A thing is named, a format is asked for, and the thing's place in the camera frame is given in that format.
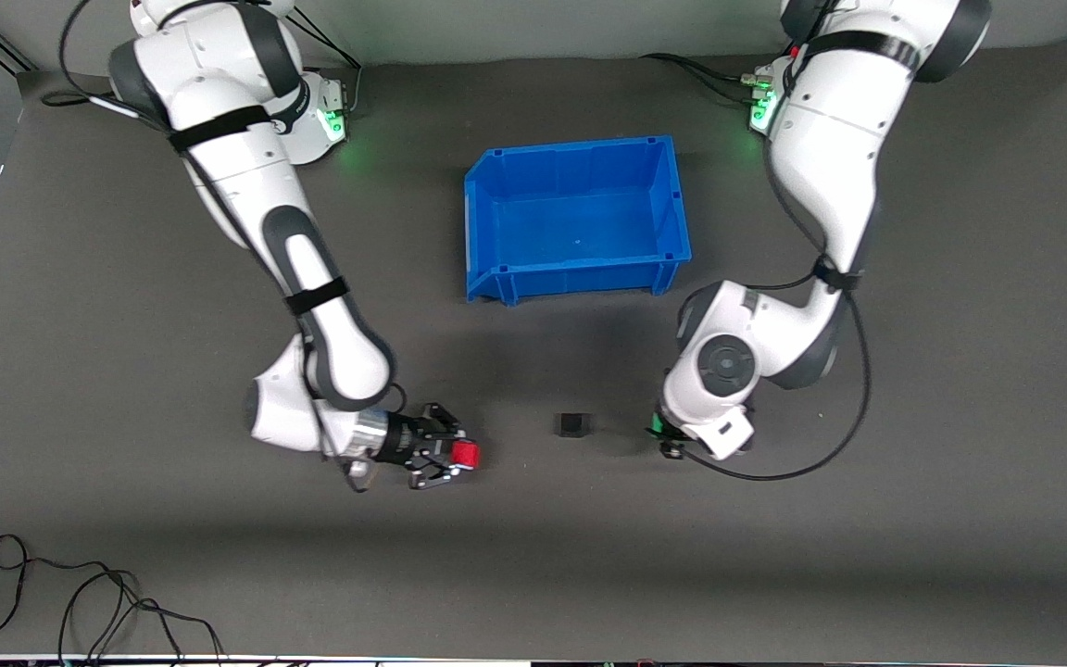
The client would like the dark grey table mat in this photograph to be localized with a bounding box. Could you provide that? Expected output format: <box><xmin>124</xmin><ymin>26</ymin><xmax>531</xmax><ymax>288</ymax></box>
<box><xmin>0</xmin><ymin>32</ymin><xmax>1067</xmax><ymax>661</ymax></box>

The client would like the blue plastic storage bin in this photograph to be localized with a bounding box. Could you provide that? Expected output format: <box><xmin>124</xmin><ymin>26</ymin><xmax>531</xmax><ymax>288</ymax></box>
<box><xmin>464</xmin><ymin>135</ymin><xmax>693</xmax><ymax>308</ymax></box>

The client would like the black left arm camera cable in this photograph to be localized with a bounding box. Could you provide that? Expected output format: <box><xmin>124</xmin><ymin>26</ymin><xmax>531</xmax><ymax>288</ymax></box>
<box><xmin>677</xmin><ymin>0</ymin><xmax>873</xmax><ymax>483</ymax></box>

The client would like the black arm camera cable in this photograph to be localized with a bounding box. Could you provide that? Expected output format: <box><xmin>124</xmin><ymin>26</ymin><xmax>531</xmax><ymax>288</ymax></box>
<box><xmin>677</xmin><ymin>0</ymin><xmax>873</xmax><ymax>483</ymax></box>
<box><xmin>41</xmin><ymin>0</ymin><xmax>377</xmax><ymax>494</ymax></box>

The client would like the black right arm base cable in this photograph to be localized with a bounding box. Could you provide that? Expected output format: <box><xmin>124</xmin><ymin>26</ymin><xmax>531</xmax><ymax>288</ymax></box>
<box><xmin>293</xmin><ymin>14</ymin><xmax>364</xmax><ymax>120</ymax></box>

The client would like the black arm base cable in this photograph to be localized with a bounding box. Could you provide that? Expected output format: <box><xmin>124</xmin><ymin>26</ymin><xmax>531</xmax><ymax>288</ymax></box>
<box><xmin>640</xmin><ymin>53</ymin><xmax>775</xmax><ymax>105</ymax></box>
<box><xmin>293</xmin><ymin>14</ymin><xmax>364</xmax><ymax>120</ymax></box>

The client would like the thin black looped cable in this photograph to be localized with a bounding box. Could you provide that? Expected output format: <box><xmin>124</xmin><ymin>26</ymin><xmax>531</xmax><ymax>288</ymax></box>
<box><xmin>0</xmin><ymin>535</ymin><xmax>141</xmax><ymax>655</ymax></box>

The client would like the black left arm base cable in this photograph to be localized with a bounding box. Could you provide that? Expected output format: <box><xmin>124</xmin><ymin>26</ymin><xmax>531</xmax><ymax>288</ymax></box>
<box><xmin>640</xmin><ymin>53</ymin><xmax>775</xmax><ymax>105</ymax></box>

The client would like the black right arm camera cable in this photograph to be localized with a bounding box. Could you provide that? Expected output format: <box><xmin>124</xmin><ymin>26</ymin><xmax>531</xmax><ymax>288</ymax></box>
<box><xmin>41</xmin><ymin>0</ymin><xmax>377</xmax><ymax>494</ymax></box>

